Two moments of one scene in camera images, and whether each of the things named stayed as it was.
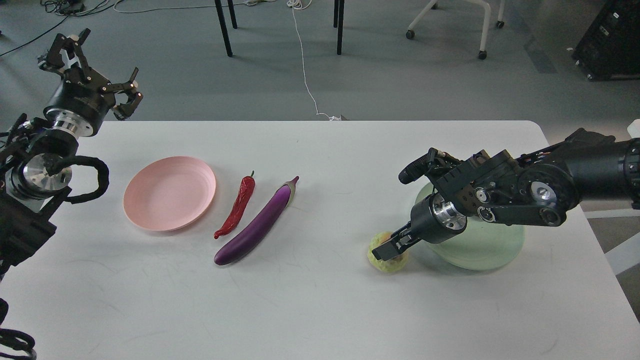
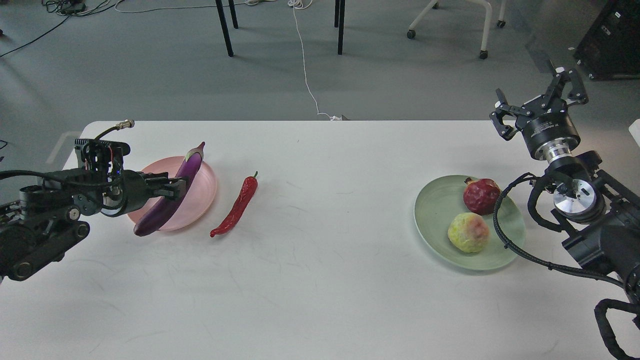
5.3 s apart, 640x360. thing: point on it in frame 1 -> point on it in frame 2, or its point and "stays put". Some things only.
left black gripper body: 84,98 -> 128,194
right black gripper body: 436,220 -> 549,131
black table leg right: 339,8 stays put
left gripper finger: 71,46 -> 176,190
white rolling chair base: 410,33 stays put
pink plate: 169,193 stays put
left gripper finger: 123,110 -> 154,178
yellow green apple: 391,264 -> 468,232
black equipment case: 610,49 stays put
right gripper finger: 393,247 -> 503,108
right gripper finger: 406,229 -> 577,92
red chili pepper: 247,187 stays put
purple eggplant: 280,199 -> 157,214
